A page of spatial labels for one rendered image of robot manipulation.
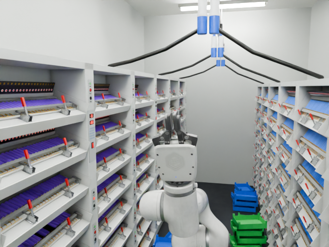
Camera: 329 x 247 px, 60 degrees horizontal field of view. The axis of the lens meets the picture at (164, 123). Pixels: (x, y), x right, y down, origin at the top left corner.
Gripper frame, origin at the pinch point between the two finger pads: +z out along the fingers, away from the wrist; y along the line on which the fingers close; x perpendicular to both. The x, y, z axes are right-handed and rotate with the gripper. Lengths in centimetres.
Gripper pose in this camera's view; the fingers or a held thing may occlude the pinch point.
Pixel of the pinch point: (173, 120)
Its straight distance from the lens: 67.3
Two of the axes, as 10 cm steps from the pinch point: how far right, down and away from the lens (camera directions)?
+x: 1.8, -3.6, 9.2
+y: -9.8, 0.4, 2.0
